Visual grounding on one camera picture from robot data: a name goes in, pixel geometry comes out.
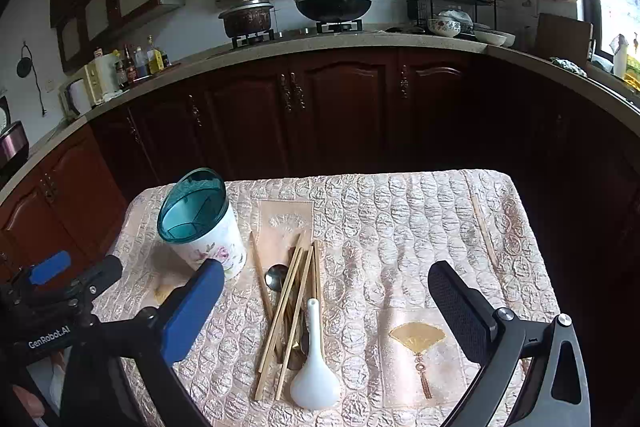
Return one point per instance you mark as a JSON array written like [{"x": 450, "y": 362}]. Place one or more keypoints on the black dish rack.
[{"x": 424, "y": 7}]

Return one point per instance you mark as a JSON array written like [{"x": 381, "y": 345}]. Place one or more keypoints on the pink quilted tablecloth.
[{"x": 400, "y": 232}]

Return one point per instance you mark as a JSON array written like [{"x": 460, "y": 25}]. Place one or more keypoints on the black wok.
[{"x": 332, "y": 9}]

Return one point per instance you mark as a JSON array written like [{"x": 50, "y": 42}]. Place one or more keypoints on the yellow oil bottle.
[{"x": 159, "y": 61}]

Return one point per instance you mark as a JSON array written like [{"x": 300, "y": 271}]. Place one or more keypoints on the gas stove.
[{"x": 300, "y": 33}]

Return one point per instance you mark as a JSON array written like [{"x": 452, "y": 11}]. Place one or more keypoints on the white bowl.
[
  {"x": 511, "y": 39},
  {"x": 490, "y": 38}
]

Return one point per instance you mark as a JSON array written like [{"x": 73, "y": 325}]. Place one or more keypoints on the person's left hand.
[{"x": 47, "y": 379}]

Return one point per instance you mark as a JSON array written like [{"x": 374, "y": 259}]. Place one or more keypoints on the wooden cutting board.
[{"x": 562, "y": 39}]

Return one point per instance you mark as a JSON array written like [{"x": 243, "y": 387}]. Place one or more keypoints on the clear bottle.
[{"x": 141, "y": 64}]

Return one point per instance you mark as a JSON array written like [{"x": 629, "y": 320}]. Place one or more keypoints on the cream countertop appliance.
[{"x": 90, "y": 84}]

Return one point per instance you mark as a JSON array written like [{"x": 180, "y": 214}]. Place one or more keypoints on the black round hanging utensil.
[{"x": 23, "y": 66}]

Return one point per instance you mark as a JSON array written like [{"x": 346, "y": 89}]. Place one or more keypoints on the paper towel roll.
[{"x": 106, "y": 74}]

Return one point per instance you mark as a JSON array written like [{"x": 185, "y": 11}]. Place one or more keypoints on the stone kitchen countertop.
[{"x": 350, "y": 40}]

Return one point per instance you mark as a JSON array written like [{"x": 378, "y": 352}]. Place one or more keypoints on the metal spoon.
[{"x": 275, "y": 278}]

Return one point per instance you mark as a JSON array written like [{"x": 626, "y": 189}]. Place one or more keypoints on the dark sauce bottle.
[{"x": 128, "y": 67}]

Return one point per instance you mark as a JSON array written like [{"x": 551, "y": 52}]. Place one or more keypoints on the pile of wooden chopsticks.
[{"x": 287, "y": 302}]

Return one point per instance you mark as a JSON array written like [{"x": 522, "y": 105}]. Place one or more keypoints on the metal pot with lid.
[{"x": 247, "y": 19}]

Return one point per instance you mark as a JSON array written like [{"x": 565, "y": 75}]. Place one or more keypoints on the dark wooden base cabinets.
[{"x": 350, "y": 107}]

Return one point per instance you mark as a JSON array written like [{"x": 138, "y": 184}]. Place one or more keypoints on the floral bowl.
[{"x": 442, "y": 28}]

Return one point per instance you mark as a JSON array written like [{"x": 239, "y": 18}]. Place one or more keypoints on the brown wooden chopstick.
[{"x": 484, "y": 229}]

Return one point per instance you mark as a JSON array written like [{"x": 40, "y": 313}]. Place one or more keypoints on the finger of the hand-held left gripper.
[
  {"x": 50, "y": 267},
  {"x": 100, "y": 274}
]

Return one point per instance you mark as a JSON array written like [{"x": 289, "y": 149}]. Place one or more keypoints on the white countertop container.
[{"x": 79, "y": 98}]

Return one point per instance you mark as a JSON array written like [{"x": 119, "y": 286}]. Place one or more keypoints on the white soap bottle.
[{"x": 620, "y": 57}]

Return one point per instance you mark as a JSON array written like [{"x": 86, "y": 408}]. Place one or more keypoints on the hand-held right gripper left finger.
[{"x": 192, "y": 312}]

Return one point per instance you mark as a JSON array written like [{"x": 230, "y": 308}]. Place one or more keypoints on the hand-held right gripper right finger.
[{"x": 457, "y": 307}]

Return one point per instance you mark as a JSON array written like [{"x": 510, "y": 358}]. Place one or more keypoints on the maroon rice cooker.
[{"x": 11, "y": 144}]

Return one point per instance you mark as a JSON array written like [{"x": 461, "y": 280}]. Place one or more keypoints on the white ceramic spoon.
[{"x": 312, "y": 377}]

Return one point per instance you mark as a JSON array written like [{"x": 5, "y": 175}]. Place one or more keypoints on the green cloth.
[{"x": 567, "y": 66}]

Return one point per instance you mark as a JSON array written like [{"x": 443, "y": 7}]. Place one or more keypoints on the white floral utensil holder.
[{"x": 220, "y": 242}]

